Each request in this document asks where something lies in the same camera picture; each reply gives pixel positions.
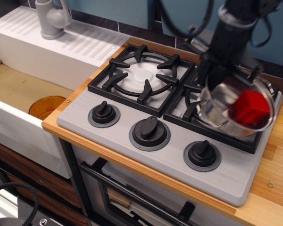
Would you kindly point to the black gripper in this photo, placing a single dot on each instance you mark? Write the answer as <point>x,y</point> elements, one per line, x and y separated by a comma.
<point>227,49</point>

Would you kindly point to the stainless steel pan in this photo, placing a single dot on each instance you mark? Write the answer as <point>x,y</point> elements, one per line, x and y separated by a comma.
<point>214,106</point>

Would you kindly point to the red cube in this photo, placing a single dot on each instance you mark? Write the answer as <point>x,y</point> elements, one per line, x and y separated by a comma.
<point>250,107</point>

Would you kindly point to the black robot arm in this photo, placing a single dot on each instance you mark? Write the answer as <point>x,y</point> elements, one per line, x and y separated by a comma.
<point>245,12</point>

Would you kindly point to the black right stove knob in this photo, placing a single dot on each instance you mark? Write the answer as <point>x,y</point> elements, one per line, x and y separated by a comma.
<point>202,156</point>

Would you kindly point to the black stove knob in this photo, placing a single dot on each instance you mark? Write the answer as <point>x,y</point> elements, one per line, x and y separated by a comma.
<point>202,156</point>
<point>103,115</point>
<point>149,134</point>

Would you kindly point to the black middle stove knob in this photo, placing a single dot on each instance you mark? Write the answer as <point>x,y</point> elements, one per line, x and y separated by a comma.
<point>149,134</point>

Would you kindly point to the grey toy stove top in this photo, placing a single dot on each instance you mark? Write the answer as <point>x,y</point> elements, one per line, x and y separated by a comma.
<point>230,181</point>

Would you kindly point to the black left stove knob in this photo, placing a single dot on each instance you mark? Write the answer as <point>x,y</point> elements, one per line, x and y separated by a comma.
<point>103,115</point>

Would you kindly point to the black right burner grate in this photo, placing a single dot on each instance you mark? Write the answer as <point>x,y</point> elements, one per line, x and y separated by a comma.
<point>183,112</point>

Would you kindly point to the black burner grate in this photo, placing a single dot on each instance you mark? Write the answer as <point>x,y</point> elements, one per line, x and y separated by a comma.
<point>183,112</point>
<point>142,79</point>

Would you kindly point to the black left burner grate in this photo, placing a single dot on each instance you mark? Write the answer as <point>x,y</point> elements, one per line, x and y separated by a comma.
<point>142,79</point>

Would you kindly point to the grey toy faucet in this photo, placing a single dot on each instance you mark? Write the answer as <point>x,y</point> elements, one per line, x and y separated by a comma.
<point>52,21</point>

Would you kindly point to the orange plastic plate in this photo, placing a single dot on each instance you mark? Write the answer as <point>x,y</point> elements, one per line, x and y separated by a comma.
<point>43,107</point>

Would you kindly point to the white sink unit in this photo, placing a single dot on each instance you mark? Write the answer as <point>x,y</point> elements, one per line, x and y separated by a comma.
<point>32,68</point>

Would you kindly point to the wooden drawer front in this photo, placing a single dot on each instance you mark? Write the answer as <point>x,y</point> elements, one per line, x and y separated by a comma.
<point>57,197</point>

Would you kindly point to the oven door with handle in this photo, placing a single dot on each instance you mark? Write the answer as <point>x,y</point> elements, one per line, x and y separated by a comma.
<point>135,201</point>

